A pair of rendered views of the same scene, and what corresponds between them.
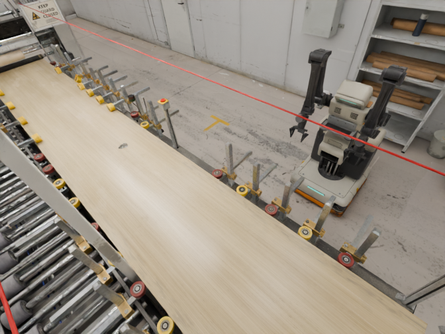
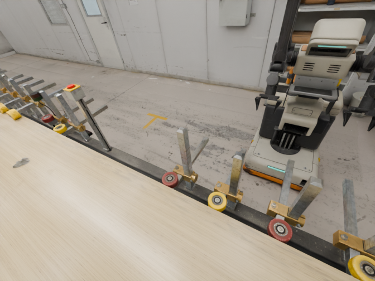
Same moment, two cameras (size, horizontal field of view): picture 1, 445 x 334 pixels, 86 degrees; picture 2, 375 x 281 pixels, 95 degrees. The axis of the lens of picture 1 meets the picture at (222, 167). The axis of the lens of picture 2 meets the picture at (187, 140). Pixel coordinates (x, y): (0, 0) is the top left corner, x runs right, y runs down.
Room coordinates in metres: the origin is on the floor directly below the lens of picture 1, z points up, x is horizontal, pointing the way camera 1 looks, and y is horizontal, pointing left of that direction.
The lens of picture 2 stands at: (0.70, 0.05, 1.61)
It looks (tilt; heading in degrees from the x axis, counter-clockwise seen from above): 43 degrees down; 347
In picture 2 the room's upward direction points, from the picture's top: 8 degrees counter-clockwise
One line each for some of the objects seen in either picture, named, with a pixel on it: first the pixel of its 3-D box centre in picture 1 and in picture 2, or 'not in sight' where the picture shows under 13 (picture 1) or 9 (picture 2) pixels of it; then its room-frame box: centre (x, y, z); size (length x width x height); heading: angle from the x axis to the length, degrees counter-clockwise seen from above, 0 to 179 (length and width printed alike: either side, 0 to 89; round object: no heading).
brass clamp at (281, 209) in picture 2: (281, 205); (285, 213); (0.90, -0.38, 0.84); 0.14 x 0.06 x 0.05; 42
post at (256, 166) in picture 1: (255, 186); (234, 188); (1.07, -0.23, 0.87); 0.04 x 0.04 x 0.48; 42
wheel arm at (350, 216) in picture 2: (318, 217); (350, 222); (0.79, -0.60, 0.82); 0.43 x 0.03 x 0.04; 132
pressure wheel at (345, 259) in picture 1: (343, 262); not in sight; (0.47, -0.62, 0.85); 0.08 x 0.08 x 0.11
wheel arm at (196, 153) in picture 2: (234, 166); (191, 161); (1.34, -0.10, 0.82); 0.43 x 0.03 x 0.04; 132
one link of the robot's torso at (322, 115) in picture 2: (341, 154); (304, 124); (1.47, -1.09, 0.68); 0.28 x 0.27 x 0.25; 42
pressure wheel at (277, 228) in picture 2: (270, 213); (277, 233); (0.84, -0.29, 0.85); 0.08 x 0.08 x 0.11
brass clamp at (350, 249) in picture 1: (353, 252); not in sight; (0.53, -0.71, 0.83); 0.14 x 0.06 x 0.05; 42
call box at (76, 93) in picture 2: (163, 105); (75, 93); (1.80, 0.44, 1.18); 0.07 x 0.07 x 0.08; 42
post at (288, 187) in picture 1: (284, 205); (293, 213); (0.88, -0.39, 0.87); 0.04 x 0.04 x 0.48; 42
